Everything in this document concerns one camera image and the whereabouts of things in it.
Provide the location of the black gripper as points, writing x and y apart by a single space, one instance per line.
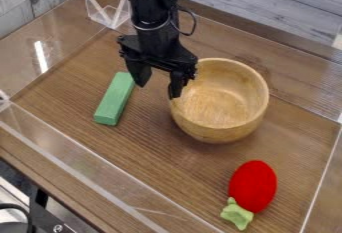
155 48

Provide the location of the red plush tomato toy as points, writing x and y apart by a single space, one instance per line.
250 192

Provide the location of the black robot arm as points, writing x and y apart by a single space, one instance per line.
151 14

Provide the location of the green rectangular block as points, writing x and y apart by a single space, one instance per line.
114 101

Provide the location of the wooden bowl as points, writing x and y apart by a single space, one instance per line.
223 102

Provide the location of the clear acrylic tray wall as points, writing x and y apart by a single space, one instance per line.
103 193

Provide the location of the black table frame bracket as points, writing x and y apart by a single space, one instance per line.
45 222

